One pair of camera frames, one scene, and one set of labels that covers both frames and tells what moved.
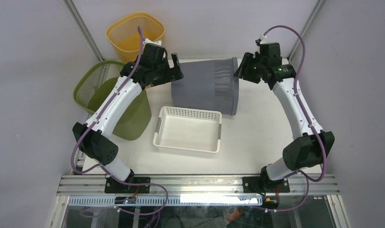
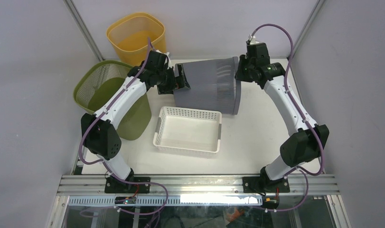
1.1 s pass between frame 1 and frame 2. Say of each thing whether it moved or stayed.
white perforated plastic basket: stayed
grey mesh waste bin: stayed
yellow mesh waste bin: stayed
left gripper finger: moved
